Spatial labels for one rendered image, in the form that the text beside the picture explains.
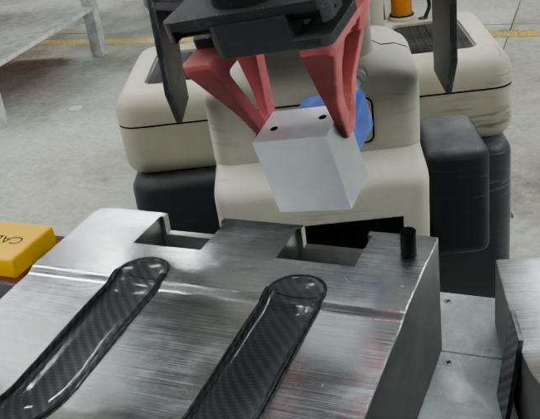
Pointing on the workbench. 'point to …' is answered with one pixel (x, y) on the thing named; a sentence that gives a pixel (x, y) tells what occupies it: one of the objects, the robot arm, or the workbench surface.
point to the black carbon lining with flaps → (14, 404)
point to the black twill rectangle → (509, 366)
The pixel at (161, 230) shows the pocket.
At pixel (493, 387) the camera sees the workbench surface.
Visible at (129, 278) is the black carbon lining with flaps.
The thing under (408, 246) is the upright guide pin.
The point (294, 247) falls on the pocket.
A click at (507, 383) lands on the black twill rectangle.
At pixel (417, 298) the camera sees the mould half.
